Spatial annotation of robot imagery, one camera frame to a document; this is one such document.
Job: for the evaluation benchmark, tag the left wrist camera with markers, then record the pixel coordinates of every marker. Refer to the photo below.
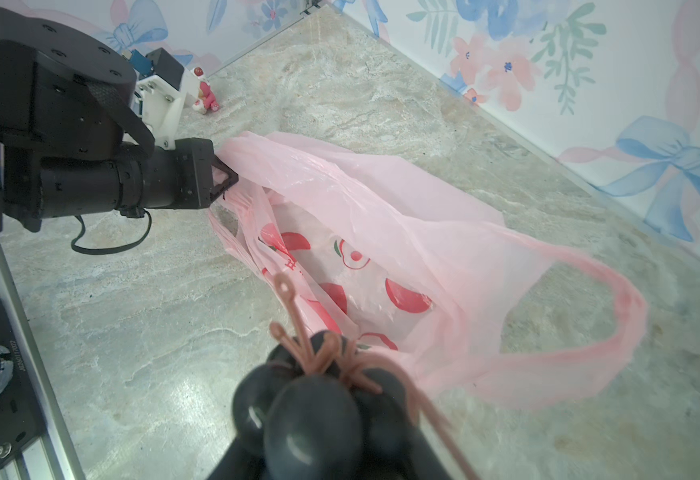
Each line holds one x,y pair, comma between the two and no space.
165,87

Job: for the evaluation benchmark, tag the aluminium rail frame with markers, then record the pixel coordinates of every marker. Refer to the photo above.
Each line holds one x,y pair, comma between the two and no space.
52,456

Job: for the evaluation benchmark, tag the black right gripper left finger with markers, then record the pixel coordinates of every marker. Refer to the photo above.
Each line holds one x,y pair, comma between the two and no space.
238,464

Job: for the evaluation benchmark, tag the fake dark grapes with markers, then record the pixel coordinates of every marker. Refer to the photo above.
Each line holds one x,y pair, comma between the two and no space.
322,408

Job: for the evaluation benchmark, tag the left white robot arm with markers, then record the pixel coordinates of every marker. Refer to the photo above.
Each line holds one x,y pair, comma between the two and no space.
71,143

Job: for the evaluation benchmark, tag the pink plastic bag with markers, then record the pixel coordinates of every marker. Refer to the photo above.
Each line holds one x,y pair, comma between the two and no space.
412,268

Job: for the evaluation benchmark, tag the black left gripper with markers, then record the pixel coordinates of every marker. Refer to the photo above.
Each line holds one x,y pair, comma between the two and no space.
41,187

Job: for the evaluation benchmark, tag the small red white figurine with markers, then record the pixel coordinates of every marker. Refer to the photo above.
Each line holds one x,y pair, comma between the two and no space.
207,101

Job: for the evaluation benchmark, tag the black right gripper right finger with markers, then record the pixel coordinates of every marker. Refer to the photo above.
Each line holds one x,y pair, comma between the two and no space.
421,461

